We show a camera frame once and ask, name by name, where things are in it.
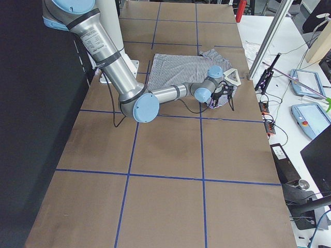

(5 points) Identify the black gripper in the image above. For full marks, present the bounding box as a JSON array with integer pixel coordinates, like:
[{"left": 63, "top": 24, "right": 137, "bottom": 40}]
[{"left": 212, "top": 84, "right": 234, "bottom": 101}]

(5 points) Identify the navy white striped polo shirt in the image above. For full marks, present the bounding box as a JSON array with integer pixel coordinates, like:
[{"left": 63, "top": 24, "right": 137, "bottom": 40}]
[{"left": 147, "top": 49, "right": 241, "bottom": 109}]

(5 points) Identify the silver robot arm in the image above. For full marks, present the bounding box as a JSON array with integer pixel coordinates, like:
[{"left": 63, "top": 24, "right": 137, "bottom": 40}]
[{"left": 42, "top": 1, "right": 235, "bottom": 123}]

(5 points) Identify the black clamp stand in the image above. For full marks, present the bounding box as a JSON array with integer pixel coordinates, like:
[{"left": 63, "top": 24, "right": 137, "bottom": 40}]
[{"left": 254, "top": 53, "right": 281, "bottom": 95}]

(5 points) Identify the black power strip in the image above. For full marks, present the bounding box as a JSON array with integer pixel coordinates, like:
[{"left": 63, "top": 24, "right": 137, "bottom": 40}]
[{"left": 259, "top": 101, "right": 276, "bottom": 137}]

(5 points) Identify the upper teach pendant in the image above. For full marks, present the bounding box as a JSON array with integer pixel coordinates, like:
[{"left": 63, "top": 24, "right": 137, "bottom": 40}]
[{"left": 290, "top": 69, "right": 326, "bottom": 99}]

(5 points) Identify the teach pendant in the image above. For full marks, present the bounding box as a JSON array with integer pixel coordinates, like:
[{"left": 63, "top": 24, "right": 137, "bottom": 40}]
[
  {"left": 291, "top": 103, "right": 330, "bottom": 140},
  {"left": 290, "top": 69, "right": 326, "bottom": 99}
]

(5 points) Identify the red fire extinguisher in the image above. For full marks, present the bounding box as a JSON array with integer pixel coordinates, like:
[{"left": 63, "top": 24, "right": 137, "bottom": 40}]
[{"left": 235, "top": 0, "right": 247, "bottom": 23}]

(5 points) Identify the lower teach pendant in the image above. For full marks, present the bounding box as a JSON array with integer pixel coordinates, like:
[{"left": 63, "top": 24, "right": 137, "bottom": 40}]
[{"left": 291, "top": 103, "right": 330, "bottom": 140}]

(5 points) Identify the black box with label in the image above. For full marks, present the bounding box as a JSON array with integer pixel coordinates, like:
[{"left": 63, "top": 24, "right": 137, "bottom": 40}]
[{"left": 270, "top": 143, "right": 301, "bottom": 184}]

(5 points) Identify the black monitor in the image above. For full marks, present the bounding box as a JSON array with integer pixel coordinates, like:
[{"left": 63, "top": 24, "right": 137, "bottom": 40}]
[{"left": 300, "top": 129, "right": 330, "bottom": 196}]

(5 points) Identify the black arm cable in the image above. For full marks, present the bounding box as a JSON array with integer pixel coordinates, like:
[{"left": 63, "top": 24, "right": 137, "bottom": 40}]
[{"left": 102, "top": 72, "right": 207, "bottom": 128}]

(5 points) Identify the aluminium frame post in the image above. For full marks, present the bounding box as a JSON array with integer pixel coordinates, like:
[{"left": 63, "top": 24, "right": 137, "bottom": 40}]
[{"left": 248, "top": 0, "right": 293, "bottom": 80}]

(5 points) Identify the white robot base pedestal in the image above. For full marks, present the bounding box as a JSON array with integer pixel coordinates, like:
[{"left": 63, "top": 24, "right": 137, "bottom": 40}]
[{"left": 96, "top": 0, "right": 139, "bottom": 78}]

